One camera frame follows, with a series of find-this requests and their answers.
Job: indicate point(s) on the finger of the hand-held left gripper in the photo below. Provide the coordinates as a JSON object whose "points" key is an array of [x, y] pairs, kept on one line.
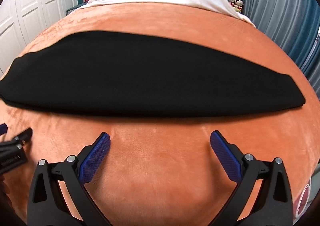
{"points": [[3, 129], [22, 138]]}

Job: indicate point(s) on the blue curtain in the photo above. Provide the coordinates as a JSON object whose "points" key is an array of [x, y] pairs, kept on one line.
{"points": [[303, 63]]}

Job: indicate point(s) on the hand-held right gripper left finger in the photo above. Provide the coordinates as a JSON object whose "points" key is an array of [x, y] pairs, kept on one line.
{"points": [[96, 158]]}

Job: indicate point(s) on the black pants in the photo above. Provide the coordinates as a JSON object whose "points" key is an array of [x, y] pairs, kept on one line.
{"points": [[150, 78]]}

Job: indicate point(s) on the orange plush blanket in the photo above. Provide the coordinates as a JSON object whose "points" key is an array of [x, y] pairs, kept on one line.
{"points": [[162, 166]]}

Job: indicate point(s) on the white panelled wardrobe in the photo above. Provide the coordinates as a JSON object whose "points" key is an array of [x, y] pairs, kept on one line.
{"points": [[30, 3]]}

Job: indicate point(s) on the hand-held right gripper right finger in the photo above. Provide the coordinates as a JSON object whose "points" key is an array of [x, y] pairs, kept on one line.
{"points": [[226, 158]]}

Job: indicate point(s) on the pink white round toy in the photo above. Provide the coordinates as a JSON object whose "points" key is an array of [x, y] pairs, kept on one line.
{"points": [[305, 191]]}

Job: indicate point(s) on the grey pleated curtain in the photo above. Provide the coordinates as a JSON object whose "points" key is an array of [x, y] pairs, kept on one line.
{"points": [[275, 3]]}

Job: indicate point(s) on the blue-grey nightstand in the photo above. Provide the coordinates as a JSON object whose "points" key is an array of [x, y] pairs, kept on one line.
{"points": [[75, 8]]}

